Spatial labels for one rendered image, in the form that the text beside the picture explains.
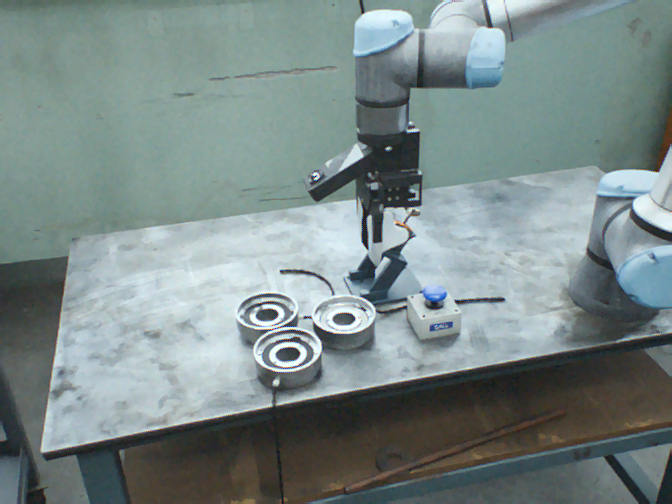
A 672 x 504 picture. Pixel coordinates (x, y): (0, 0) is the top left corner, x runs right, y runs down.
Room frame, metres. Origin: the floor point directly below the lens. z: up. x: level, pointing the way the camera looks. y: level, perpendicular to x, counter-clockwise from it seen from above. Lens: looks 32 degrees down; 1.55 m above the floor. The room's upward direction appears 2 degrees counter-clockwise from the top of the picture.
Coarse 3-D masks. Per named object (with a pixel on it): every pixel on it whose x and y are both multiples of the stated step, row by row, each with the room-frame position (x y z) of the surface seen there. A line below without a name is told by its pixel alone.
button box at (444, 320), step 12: (408, 300) 0.98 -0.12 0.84; (420, 300) 0.97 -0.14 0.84; (444, 300) 0.97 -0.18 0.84; (408, 312) 0.98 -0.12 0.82; (420, 312) 0.94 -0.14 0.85; (432, 312) 0.94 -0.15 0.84; (444, 312) 0.94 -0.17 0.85; (456, 312) 0.94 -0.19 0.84; (420, 324) 0.92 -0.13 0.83; (432, 324) 0.92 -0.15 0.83; (444, 324) 0.93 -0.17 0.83; (456, 324) 0.93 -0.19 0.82; (420, 336) 0.92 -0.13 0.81; (432, 336) 0.92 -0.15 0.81; (444, 336) 0.93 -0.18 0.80
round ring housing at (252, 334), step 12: (252, 300) 1.01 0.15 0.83; (264, 300) 1.01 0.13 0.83; (276, 300) 1.01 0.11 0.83; (288, 300) 1.00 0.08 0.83; (240, 312) 0.98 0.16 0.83; (264, 312) 0.99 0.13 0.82; (276, 312) 0.98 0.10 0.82; (240, 324) 0.93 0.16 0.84; (264, 324) 0.94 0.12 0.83; (288, 324) 0.93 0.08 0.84; (252, 336) 0.92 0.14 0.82
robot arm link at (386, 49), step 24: (360, 24) 0.93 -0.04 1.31; (384, 24) 0.91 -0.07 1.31; (408, 24) 0.93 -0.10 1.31; (360, 48) 0.93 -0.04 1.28; (384, 48) 0.91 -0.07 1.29; (408, 48) 0.91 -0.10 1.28; (360, 72) 0.93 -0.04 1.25; (384, 72) 0.91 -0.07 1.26; (408, 72) 0.91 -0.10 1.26; (360, 96) 0.93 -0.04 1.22; (384, 96) 0.91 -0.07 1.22; (408, 96) 0.93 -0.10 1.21
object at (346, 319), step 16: (320, 304) 0.98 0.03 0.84; (336, 304) 0.99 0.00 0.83; (352, 304) 0.99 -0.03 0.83; (368, 304) 0.97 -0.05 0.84; (336, 320) 0.96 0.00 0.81; (352, 320) 0.96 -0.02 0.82; (368, 320) 0.95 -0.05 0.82; (320, 336) 0.91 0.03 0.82; (336, 336) 0.90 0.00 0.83; (352, 336) 0.90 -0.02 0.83; (368, 336) 0.91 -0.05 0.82
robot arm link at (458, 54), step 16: (464, 16) 1.00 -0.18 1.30; (432, 32) 0.93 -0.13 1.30; (448, 32) 0.93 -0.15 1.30; (464, 32) 0.93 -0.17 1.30; (480, 32) 0.92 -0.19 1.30; (496, 32) 0.92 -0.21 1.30; (432, 48) 0.91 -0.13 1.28; (448, 48) 0.91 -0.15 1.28; (464, 48) 0.91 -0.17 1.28; (480, 48) 0.90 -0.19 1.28; (496, 48) 0.90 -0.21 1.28; (432, 64) 0.90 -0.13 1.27; (448, 64) 0.90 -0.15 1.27; (464, 64) 0.90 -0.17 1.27; (480, 64) 0.90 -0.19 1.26; (496, 64) 0.90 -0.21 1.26; (432, 80) 0.91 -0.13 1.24; (448, 80) 0.91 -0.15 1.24; (464, 80) 0.90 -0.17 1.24; (480, 80) 0.90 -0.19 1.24; (496, 80) 0.90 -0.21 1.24
